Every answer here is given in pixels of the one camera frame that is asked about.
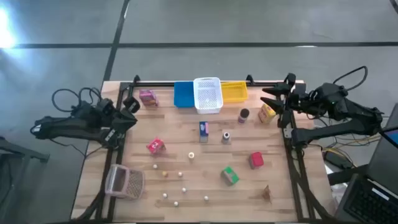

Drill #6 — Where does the black power adapter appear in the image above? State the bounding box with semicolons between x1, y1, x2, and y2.
323;151;352;170

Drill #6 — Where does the green Apple Jacks cereal box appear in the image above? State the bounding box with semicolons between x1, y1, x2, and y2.
220;166;240;187

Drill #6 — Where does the yellow plastic basket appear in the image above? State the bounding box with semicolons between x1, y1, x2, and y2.
220;81;249;104

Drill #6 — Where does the black bar beside table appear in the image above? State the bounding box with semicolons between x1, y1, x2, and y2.
328;164;368;186

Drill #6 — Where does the white plastic basket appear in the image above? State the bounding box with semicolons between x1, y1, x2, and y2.
193;77;224;114

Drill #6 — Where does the pink plastic basket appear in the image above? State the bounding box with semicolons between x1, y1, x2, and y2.
104;164;146;200

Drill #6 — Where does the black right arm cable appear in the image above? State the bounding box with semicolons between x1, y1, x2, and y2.
333;65;369;91

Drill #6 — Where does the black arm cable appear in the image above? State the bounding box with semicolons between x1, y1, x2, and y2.
333;65;369;91
51;86;103;113

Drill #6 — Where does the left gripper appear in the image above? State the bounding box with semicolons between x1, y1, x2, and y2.
104;95;141;147

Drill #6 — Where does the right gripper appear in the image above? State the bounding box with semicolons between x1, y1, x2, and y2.
260;73;308;128

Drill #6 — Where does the blue plastic basket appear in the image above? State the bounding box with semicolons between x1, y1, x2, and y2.
173;81;196;109

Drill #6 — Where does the dark metal bench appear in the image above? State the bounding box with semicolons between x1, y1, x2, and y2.
0;136;50;224

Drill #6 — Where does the grey laptop with keyboard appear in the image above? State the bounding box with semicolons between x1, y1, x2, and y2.
334;142;398;224

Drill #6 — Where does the spice jar black lid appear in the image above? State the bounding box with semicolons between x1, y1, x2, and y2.
238;108;251;124

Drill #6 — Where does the red Froot Loops cereal box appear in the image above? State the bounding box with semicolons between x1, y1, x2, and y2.
146;138;167;156

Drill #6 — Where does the purple Raisin Bran cereal box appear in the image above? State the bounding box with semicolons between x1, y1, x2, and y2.
139;89;159;108

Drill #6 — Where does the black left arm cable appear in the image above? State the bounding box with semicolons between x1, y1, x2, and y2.
51;86;103;113

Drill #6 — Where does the smoked paprika tin red lid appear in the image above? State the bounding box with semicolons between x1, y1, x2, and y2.
248;151;265;170

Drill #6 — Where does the laptop with blue screen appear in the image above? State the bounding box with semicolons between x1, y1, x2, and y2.
379;102;398;149

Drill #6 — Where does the black aluminium table frame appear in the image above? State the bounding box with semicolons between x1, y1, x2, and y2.
74;81;335;222

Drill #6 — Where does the yellow Corn Pops cereal box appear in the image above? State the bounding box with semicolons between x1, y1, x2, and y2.
257;103;277;124

